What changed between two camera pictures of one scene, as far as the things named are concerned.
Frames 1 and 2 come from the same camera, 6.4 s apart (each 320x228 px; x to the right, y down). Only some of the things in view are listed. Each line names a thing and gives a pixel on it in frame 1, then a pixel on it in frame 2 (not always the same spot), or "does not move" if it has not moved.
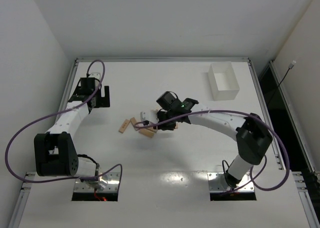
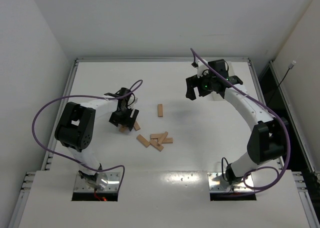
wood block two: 124,126 does not move
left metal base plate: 112,178 does not move
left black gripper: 100,97 → 122,117
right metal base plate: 218,183 does not move
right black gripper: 163,119 → 194,82
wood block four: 146,133 → 142,140
